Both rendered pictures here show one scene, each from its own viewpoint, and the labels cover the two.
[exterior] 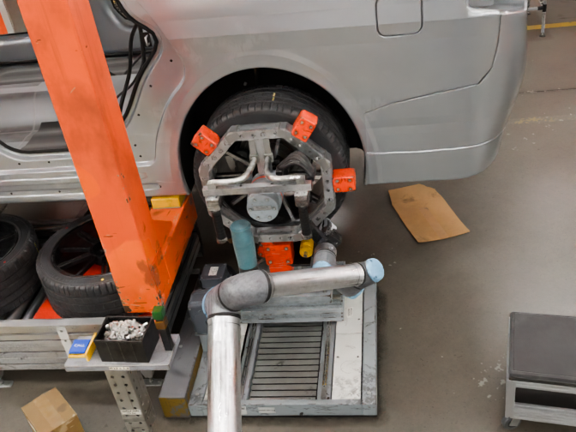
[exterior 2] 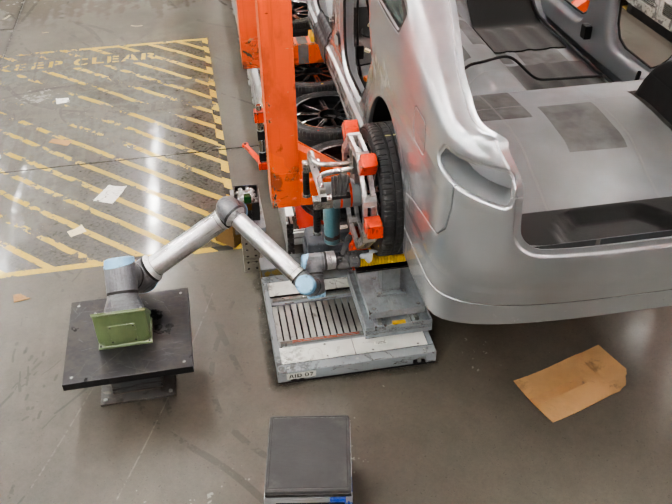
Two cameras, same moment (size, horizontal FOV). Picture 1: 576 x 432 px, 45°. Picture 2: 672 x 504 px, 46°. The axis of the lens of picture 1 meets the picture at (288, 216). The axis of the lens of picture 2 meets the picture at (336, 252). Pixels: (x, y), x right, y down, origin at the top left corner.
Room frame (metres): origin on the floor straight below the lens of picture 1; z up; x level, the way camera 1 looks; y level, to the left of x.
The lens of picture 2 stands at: (1.18, -2.96, 2.92)
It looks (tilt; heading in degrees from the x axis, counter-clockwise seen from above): 37 degrees down; 69
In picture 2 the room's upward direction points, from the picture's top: 1 degrees counter-clockwise
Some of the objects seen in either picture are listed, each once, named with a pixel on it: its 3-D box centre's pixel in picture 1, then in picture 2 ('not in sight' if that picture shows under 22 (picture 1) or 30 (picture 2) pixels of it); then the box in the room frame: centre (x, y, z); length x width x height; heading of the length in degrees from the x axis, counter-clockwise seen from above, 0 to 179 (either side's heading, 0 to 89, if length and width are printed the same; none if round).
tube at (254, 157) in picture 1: (231, 164); (329, 152); (2.35, 0.18, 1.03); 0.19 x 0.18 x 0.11; 169
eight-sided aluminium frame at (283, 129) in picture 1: (267, 185); (358, 191); (2.45, 0.06, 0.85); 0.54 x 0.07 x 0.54; 79
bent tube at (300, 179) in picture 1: (282, 160); (336, 172); (2.31, -0.01, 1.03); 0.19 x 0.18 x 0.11; 169
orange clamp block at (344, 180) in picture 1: (344, 180); (373, 227); (2.39, -0.25, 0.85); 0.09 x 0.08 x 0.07; 79
